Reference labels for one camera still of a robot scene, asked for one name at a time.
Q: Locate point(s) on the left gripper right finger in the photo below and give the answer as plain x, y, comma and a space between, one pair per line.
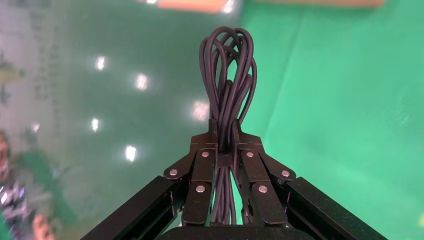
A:
256, 172

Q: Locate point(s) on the green table mat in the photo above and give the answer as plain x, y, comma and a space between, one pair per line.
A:
348, 116

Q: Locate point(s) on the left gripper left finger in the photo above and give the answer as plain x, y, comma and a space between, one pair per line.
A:
200, 172

